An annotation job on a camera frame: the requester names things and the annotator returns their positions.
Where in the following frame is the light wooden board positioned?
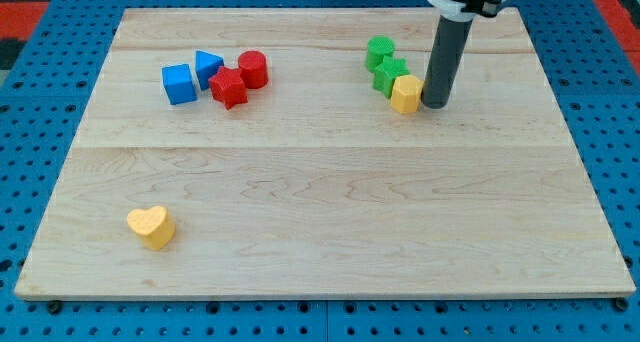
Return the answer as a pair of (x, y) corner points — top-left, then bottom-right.
(15, 8), (636, 301)

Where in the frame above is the green star block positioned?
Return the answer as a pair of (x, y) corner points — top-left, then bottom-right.
(372, 56), (410, 98)

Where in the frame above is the yellow hexagon block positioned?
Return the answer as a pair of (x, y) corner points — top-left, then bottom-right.
(390, 75), (423, 114)

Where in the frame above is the red cylinder block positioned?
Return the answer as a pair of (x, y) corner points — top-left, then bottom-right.
(237, 50), (269, 89)

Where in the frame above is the red star block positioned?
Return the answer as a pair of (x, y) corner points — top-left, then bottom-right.
(208, 66), (248, 110)

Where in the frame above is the green cylinder block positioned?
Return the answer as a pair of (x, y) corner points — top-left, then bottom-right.
(365, 35), (395, 72)

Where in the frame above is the blue triangle block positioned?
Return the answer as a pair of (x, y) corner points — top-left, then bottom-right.
(195, 50), (224, 90)

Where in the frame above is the blue cube block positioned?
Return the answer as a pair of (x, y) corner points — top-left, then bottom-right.
(161, 64), (197, 105)

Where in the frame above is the yellow heart block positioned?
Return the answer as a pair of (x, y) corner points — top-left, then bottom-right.
(126, 206), (176, 251)

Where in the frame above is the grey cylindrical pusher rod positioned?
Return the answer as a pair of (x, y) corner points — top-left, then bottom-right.
(421, 17), (472, 109)

